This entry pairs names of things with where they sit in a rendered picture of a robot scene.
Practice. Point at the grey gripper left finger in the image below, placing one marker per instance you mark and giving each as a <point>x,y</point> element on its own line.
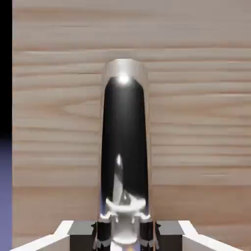
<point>78,235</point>

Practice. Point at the light wood cabinet door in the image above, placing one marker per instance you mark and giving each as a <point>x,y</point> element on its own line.
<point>196,117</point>

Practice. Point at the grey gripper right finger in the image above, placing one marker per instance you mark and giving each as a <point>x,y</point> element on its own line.
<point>172,235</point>

